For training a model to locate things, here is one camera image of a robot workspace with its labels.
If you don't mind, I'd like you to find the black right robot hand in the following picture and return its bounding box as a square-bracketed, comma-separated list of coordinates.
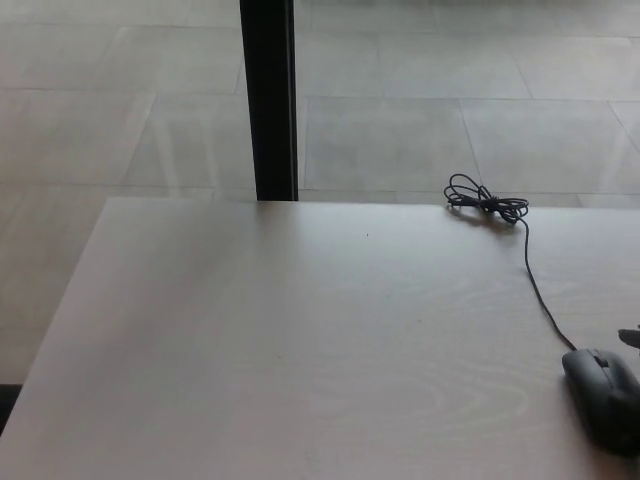
[606, 323, 640, 454]

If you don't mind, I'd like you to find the black computer mouse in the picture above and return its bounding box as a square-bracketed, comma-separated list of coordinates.
[561, 347, 640, 457]

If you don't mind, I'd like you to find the black mouse cable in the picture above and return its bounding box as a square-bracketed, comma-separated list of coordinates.
[443, 173, 578, 351]

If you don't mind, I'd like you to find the black vertical window post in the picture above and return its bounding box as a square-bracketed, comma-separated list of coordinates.
[239, 0, 300, 202]

